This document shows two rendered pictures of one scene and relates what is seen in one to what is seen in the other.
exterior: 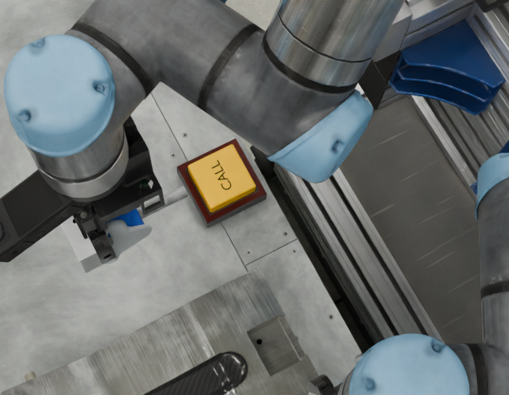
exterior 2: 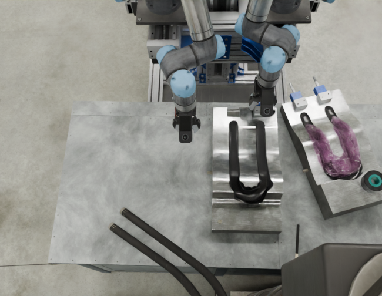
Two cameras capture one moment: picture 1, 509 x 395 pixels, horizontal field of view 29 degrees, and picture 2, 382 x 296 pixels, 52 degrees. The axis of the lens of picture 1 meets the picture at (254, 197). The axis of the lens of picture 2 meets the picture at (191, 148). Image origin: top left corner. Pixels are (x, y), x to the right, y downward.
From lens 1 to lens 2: 78 cm
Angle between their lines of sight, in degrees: 17
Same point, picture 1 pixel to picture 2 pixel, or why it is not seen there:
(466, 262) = (217, 96)
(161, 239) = not seen: hidden behind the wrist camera
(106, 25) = (174, 68)
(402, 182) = not seen: hidden behind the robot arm
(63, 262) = (181, 156)
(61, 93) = (186, 78)
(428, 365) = (271, 50)
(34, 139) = (190, 92)
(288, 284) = not seen: hidden behind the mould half
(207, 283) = (206, 127)
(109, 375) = (220, 151)
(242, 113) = (205, 56)
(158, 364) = (223, 138)
